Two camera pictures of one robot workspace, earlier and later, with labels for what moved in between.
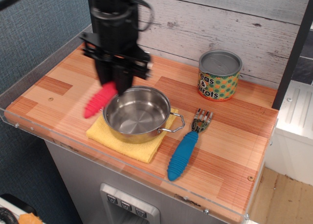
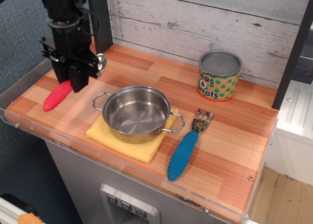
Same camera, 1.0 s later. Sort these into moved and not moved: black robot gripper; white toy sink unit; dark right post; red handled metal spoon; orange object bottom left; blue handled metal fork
Moved: black robot gripper; red handled metal spoon
Not moved: blue handled metal fork; orange object bottom left; dark right post; white toy sink unit
